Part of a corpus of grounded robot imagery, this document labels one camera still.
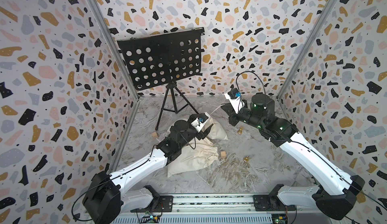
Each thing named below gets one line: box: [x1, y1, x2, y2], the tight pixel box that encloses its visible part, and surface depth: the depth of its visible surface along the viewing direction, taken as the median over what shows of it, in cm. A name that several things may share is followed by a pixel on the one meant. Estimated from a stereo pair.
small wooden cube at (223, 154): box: [220, 150, 227, 159], surface depth 92 cm
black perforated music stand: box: [116, 27, 205, 131], surface depth 79 cm
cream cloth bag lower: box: [166, 138, 220, 179], surface depth 86 cm
